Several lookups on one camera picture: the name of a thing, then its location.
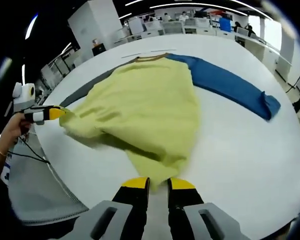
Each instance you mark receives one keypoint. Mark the small black cabinet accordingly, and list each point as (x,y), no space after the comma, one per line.
(98,50)

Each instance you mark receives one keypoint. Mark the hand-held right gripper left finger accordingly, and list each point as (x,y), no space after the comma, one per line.
(132,215)

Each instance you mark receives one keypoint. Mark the person's left hand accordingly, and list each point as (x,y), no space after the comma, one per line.
(15,128)

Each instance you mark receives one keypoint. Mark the white long desk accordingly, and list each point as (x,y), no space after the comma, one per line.
(265,50)

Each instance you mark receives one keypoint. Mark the orange item on cabinet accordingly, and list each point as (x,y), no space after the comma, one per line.
(95,42)

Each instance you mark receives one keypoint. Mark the long ceiling light strip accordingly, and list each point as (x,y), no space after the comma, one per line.
(197,5)

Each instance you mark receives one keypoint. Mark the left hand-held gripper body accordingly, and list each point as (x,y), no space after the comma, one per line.
(23,100)

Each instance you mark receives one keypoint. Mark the white square pillar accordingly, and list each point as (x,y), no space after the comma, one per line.
(95,22)

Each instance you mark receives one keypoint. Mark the person's torso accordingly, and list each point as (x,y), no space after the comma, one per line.
(7,172)

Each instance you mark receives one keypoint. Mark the yellow and blue garment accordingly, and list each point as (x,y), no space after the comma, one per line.
(145,105)

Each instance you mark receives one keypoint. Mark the white desk chair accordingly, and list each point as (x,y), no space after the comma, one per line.
(173,27)

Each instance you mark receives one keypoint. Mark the grey mesh chair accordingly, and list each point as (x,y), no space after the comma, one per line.
(37,192)

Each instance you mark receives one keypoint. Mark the white cabinet unit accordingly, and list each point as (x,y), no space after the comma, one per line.
(135,25)

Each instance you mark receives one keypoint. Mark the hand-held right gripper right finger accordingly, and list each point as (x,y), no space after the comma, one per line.
(182,215)

